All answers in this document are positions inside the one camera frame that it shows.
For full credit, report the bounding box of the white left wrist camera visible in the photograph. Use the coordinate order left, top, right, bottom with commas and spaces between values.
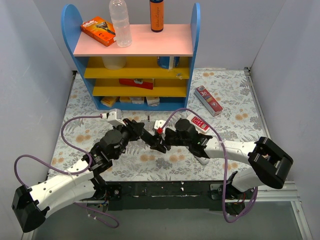
100, 108, 126, 127

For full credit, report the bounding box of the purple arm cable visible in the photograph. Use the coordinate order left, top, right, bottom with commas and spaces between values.
13, 114, 120, 229
159, 108, 259, 224

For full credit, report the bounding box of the clear plastic bottle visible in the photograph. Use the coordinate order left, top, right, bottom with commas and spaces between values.
109, 0, 132, 48

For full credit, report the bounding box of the white cup on shelf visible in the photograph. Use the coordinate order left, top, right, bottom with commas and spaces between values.
101, 56, 127, 70

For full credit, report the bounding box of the red toothpaste box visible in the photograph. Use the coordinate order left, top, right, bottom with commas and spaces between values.
194, 85, 223, 117

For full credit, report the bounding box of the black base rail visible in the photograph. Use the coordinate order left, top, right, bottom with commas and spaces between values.
99, 179, 248, 211

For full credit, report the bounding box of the orange razor box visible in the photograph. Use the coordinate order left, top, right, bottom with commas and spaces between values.
80, 16, 116, 47

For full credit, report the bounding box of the blue white box on shelf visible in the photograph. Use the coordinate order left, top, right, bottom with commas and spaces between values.
157, 56, 180, 70

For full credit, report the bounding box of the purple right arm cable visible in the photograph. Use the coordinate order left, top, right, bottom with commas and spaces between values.
159, 108, 259, 224

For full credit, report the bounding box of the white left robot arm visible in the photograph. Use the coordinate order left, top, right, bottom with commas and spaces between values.
11, 118, 149, 233

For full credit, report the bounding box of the white and red remote control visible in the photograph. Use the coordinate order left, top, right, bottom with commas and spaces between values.
195, 156, 209, 166

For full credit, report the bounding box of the black tv remote control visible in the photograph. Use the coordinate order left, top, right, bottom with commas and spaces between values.
140, 129, 160, 146

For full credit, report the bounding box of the blue and yellow shelf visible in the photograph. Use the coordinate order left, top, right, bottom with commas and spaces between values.
60, 3, 201, 111

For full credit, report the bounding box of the red box on shelf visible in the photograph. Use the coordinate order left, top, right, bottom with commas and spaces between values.
118, 78, 154, 90

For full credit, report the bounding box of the white orange soap box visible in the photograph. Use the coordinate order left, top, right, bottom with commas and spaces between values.
130, 97, 145, 105

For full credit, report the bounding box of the yellow orange box on shelf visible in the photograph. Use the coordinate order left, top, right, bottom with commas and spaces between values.
100, 96, 119, 108

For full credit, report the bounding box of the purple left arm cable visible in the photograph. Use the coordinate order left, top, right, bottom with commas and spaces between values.
13, 114, 120, 229

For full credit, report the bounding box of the orange cologne bottle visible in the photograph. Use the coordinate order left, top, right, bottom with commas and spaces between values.
149, 0, 164, 33

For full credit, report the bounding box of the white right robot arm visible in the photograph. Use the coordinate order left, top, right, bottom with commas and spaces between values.
154, 119, 294, 199

